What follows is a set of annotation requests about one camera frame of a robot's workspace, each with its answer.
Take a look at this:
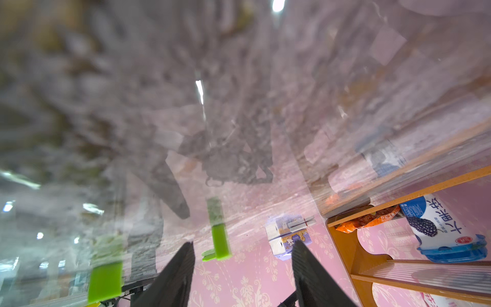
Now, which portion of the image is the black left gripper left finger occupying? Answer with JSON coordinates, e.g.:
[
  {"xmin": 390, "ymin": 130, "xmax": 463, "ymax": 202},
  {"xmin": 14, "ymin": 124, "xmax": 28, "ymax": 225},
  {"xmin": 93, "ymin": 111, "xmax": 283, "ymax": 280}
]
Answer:
[{"xmin": 132, "ymin": 243, "xmax": 196, "ymax": 307}]

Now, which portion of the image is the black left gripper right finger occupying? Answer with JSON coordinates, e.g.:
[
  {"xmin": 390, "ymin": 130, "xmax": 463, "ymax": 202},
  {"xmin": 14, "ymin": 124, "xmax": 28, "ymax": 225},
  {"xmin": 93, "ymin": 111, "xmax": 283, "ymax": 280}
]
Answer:
[{"xmin": 292, "ymin": 241, "xmax": 356, "ymax": 307}]

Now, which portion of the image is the green usb drive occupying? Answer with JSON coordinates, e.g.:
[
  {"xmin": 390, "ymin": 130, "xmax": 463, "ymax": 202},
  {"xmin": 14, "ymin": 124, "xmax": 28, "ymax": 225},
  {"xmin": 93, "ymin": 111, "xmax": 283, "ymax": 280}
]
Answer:
[
  {"xmin": 88, "ymin": 262, "xmax": 123, "ymax": 304},
  {"xmin": 202, "ymin": 223, "xmax": 232, "ymax": 262}
]

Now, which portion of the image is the green usb drive front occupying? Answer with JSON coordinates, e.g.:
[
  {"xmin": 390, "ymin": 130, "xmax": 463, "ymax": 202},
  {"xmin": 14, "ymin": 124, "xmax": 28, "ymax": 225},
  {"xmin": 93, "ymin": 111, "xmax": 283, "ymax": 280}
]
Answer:
[{"xmin": 88, "ymin": 262, "xmax": 123, "ymax": 304}]

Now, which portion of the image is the wooden shelf rack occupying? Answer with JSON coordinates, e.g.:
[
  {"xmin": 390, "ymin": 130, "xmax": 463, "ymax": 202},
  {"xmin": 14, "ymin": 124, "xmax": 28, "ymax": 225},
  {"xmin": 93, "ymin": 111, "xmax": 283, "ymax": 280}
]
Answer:
[{"xmin": 324, "ymin": 163, "xmax": 490, "ymax": 306}]

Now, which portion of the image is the purple tissue pack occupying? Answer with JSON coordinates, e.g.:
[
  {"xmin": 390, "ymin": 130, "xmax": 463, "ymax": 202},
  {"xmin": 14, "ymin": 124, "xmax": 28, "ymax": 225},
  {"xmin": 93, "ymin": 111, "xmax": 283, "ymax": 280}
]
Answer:
[{"xmin": 265, "ymin": 215, "xmax": 317, "ymax": 261}]

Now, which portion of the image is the orange chips bag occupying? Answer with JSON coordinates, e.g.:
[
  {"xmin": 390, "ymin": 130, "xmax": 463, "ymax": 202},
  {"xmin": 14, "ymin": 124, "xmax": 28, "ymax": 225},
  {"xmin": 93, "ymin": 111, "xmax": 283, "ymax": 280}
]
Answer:
[{"xmin": 336, "ymin": 205, "xmax": 404, "ymax": 234}]

